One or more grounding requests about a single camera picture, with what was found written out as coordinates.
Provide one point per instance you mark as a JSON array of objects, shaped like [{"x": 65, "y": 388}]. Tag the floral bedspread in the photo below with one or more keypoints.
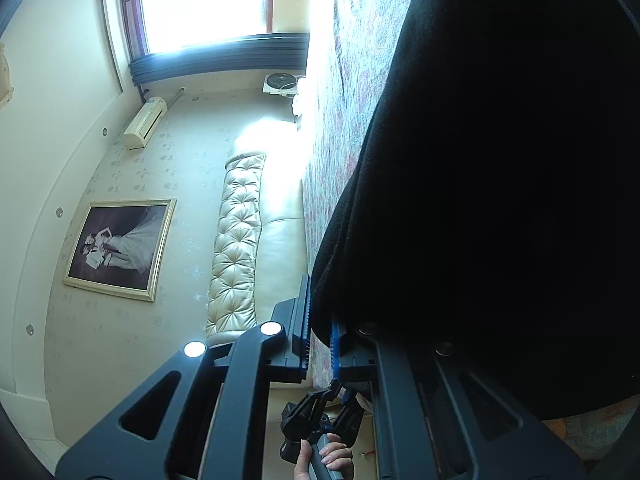
[{"x": 352, "y": 45}]

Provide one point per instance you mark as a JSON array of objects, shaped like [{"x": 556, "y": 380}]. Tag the framed wedding photo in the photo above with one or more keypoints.
[{"x": 119, "y": 248}]

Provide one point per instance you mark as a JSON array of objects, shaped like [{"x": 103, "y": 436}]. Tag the dark blue lower curtain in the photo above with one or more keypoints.
[{"x": 278, "y": 51}]

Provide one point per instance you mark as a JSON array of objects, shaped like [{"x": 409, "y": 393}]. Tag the cream air conditioner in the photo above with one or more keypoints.
[{"x": 141, "y": 128}]

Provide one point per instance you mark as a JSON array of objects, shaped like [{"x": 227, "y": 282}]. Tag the person's left hand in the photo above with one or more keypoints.
[{"x": 335, "y": 456}]

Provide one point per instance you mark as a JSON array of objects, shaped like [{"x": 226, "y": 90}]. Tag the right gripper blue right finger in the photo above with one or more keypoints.
[{"x": 352, "y": 355}]

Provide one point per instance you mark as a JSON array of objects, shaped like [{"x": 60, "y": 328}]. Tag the bright window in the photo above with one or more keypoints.
[{"x": 165, "y": 26}]

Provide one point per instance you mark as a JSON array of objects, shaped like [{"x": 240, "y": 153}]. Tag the cream tufted headboard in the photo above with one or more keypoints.
[{"x": 260, "y": 245}]

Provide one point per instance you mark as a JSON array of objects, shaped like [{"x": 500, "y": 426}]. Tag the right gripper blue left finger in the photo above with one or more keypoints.
[{"x": 290, "y": 360}]

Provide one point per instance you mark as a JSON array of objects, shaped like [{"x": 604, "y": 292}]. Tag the white fan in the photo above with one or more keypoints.
[{"x": 281, "y": 84}]

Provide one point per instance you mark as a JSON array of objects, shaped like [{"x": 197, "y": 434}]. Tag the black pants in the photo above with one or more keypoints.
[{"x": 494, "y": 207}]

